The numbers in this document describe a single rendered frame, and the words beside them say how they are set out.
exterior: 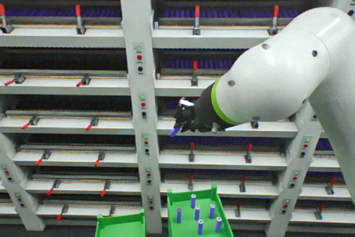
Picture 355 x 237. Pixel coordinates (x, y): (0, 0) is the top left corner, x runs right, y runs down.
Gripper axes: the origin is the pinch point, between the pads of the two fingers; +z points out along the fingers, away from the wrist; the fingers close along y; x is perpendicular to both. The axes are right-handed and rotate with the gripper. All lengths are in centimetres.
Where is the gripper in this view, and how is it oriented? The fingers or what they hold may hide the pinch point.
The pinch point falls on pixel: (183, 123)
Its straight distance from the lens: 65.8
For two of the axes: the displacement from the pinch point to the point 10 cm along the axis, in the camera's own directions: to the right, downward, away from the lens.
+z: -3.2, 1.9, 9.3
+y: 8.6, 4.7, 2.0
